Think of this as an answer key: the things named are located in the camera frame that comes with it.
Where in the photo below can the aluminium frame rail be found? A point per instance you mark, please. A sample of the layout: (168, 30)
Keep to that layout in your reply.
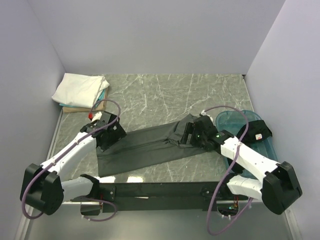
(24, 223)

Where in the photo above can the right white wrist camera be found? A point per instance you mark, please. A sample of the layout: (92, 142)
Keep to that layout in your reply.
(204, 113)

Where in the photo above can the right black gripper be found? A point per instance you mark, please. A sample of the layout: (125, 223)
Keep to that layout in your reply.
(191, 128)

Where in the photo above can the dark grey t shirt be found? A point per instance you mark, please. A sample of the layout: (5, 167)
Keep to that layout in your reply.
(147, 147)

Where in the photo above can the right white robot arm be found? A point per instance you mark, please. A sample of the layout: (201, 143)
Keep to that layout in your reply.
(275, 184)

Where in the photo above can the black base beam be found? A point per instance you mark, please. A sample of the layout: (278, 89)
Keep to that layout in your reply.
(153, 196)

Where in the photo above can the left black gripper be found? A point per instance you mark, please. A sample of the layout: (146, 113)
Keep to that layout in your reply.
(118, 134)

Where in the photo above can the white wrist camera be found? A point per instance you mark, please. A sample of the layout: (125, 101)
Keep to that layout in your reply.
(94, 116)
(204, 113)

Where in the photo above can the folded white t shirt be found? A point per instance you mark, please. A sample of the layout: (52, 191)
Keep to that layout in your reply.
(78, 90)

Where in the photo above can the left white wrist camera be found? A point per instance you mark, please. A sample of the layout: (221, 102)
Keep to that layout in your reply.
(94, 116)

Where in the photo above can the teal plastic bin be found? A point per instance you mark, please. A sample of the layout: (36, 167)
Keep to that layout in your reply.
(233, 122)

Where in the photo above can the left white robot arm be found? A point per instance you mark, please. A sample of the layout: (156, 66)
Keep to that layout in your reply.
(44, 186)

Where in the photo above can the black t shirt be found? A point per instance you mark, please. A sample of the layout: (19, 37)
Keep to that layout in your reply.
(257, 132)

